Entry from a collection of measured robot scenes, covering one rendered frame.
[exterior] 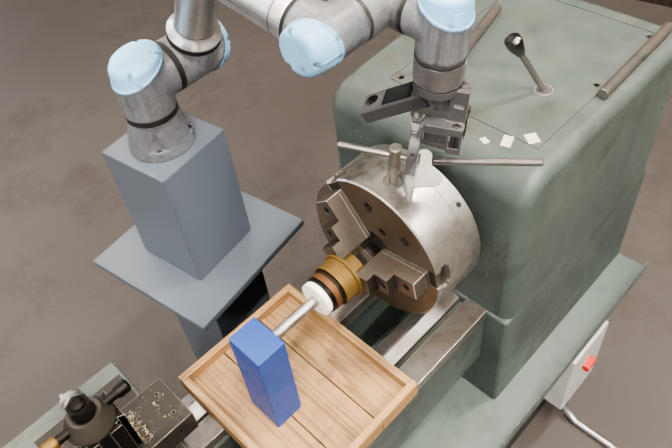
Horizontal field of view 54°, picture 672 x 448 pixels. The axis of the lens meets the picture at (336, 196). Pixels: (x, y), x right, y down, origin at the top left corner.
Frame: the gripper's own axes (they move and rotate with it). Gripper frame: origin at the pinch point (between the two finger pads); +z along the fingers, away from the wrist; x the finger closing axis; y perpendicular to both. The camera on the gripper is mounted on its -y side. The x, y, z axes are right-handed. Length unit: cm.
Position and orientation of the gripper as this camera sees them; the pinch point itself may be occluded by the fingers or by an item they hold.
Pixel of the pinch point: (414, 168)
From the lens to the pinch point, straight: 113.7
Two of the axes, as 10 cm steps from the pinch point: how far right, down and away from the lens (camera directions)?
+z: 0.2, 6.5, 7.6
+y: 9.6, 2.0, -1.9
